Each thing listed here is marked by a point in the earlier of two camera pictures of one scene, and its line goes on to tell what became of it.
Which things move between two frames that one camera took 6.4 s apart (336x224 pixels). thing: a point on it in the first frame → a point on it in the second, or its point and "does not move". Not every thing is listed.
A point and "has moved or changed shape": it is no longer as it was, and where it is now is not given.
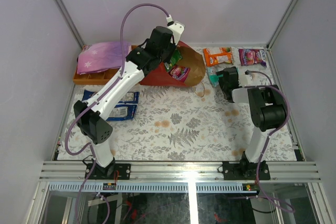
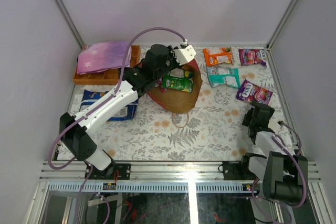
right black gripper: x=221 y=82 → x=247 y=117
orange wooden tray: x=104 y=77 does not move
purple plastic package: x=100 y=56 does not move
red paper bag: x=192 y=60 has moved or changed shape
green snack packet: x=175 y=57 has moved or changed shape
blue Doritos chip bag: x=124 y=108 does not move
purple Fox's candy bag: x=179 y=72 has moved or changed shape
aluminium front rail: x=180 y=171 does not move
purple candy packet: x=249 y=56 does not move
